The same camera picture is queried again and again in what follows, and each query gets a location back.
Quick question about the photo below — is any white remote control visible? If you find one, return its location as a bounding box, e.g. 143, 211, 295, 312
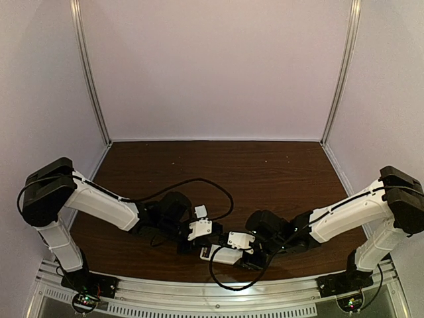
199, 244, 242, 265

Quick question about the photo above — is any white battery cover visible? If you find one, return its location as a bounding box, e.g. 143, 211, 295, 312
194, 205, 208, 219

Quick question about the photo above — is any left aluminium corner post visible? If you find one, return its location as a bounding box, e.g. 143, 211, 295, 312
70, 0, 112, 146

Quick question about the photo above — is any right aluminium corner post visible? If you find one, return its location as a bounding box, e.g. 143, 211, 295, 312
321, 0, 362, 146

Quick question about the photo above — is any black braided cable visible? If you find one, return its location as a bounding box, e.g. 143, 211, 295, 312
18, 177, 235, 226
208, 178, 424, 292

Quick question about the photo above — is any right black braided cable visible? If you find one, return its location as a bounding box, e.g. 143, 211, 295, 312
208, 178, 424, 292

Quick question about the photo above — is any aluminium corner post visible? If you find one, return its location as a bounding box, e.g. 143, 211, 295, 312
70, 0, 112, 146
321, 0, 362, 146

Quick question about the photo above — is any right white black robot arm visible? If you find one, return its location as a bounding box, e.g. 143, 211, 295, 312
237, 166, 423, 293

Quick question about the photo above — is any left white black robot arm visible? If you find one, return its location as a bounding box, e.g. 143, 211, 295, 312
17, 157, 213, 294

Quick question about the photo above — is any left black braided cable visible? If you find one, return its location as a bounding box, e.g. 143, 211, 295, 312
18, 177, 235, 226

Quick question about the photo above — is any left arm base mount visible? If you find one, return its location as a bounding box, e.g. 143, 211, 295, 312
61, 272, 119, 316

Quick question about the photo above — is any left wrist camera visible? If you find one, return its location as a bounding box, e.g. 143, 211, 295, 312
187, 219, 223, 241

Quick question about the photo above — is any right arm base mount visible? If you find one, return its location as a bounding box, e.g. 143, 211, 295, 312
316, 271, 374, 314

